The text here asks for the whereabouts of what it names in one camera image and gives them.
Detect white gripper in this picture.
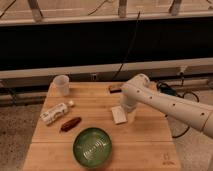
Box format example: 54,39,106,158
120,94,137,124

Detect white sponge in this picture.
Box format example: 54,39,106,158
111,106,127,124

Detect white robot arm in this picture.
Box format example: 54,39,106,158
120,74,213,139

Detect brown black brush block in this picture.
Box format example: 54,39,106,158
109,84,121,93

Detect green glass bowl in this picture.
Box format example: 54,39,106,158
72,127,112,169

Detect brown sausage-shaped object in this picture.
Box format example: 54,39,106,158
60,117,81,132

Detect translucent plastic cup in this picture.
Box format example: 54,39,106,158
53,75,69,96

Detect white plastic bottle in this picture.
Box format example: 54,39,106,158
40,100,75,125

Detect black cable on floor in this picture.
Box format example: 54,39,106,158
155,71,201,139

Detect black hanging cable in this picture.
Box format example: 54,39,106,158
110,10,141,82

